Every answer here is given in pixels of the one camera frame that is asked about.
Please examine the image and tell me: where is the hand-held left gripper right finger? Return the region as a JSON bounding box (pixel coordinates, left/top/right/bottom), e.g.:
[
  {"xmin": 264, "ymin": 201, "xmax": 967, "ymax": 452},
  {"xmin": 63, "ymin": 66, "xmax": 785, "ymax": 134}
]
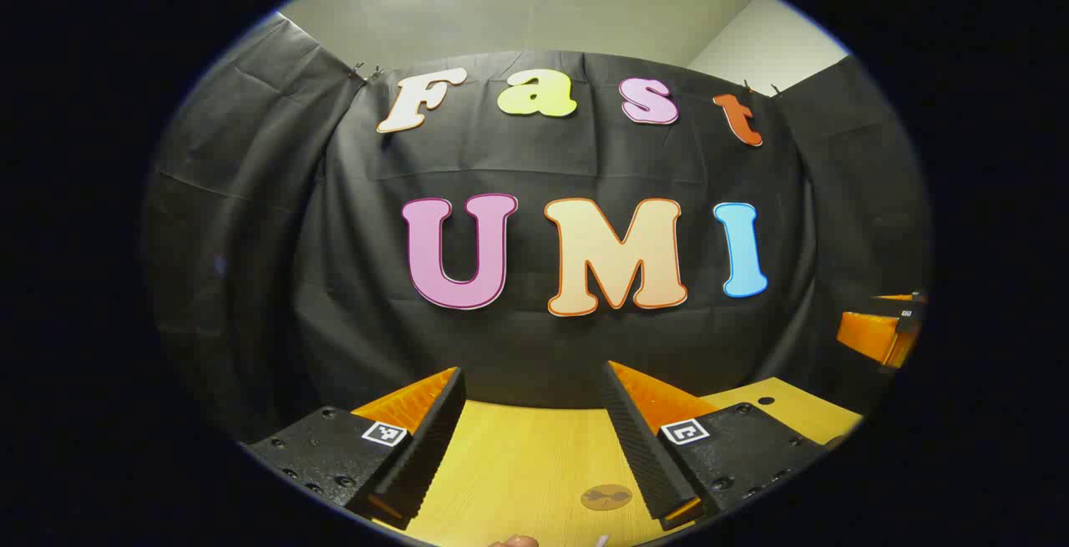
[{"xmin": 597, "ymin": 360, "xmax": 829, "ymax": 531}]

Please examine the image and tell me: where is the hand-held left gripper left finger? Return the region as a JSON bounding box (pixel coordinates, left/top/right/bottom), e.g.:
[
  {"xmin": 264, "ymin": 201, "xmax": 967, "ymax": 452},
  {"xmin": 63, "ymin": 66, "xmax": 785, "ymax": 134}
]
[{"xmin": 241, "ymin": 366, "xmax": 469, "ymax": 531}]

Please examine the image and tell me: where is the round brown coaster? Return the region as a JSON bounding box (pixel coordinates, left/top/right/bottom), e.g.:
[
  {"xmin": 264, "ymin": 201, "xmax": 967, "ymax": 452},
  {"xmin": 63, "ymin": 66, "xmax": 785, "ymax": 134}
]
[{"xmin": 580, "ymin": 484, "xmax": 634, "ymax": 512}]

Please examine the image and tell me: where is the wooden desktop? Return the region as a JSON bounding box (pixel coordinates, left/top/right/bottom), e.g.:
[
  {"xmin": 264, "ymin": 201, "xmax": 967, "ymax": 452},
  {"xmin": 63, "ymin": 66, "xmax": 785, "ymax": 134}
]
[{"xmin": 351, "ymin": 376, "xmax": 865, "ymax": 547}]

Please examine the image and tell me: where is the black backdrop cloth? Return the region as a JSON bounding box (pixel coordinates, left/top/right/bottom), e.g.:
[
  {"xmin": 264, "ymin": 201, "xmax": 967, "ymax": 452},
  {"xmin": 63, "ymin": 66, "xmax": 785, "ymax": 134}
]
[{"xmin": 142, "ymin": 13, "xmax": 932, "ymax": 448}]

